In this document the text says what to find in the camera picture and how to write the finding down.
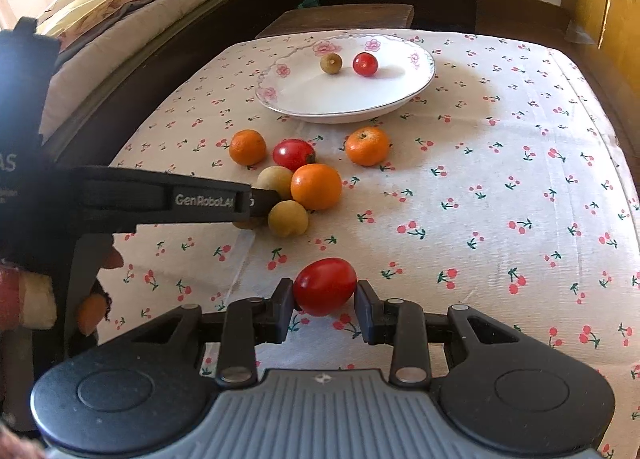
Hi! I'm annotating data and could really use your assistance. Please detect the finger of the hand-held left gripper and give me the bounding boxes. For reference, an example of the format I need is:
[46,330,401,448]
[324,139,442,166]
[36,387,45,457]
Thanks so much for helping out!
[75,166,281,235]

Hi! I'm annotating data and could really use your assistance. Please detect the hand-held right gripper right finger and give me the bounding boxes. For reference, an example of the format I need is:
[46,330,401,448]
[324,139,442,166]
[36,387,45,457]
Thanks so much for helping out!
[355,280,522,387]

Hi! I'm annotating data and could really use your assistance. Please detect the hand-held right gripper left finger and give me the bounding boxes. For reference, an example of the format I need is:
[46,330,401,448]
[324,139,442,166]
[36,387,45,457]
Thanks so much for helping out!
[131,278,295,386]

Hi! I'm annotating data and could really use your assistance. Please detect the red cherry tomato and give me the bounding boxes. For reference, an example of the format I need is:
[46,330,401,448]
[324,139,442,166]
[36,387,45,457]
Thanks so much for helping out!
[272,138,317,172]
[352,52,379,77]
[293,257,358,317]

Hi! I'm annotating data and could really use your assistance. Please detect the orange mandarin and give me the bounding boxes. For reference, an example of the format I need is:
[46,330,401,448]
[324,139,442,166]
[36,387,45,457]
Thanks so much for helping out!
[290,163,343,211]
[229,129,268,166]
[345,126,390,167]

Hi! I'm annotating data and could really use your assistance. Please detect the white floral plate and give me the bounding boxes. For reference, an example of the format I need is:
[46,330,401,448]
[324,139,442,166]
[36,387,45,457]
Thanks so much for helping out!
[255,32,437,125]

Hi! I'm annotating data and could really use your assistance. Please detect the person's left hand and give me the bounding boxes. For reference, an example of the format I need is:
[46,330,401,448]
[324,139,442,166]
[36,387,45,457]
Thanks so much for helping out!
[75,245,125,337]

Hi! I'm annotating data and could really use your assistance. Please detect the bed with colourful blanket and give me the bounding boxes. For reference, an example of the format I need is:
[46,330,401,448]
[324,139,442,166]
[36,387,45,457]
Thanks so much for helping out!
[40,0,301,140]

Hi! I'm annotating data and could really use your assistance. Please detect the cherry print tablecloth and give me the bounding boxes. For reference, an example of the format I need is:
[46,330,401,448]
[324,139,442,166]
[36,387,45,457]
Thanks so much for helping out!
[97,29,640,459]

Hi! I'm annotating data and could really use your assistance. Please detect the dark wooden stool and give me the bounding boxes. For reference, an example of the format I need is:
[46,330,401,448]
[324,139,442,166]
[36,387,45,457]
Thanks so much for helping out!
[255,4,416,40]

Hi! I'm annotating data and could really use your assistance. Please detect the grey paper scrap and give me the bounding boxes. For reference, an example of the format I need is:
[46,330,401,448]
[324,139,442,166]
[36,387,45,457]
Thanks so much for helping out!
[565,19,597,45]

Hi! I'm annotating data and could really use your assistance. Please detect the dark wooden bed frame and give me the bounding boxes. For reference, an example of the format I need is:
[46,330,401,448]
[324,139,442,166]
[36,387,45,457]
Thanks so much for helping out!
[45,0,321,170]

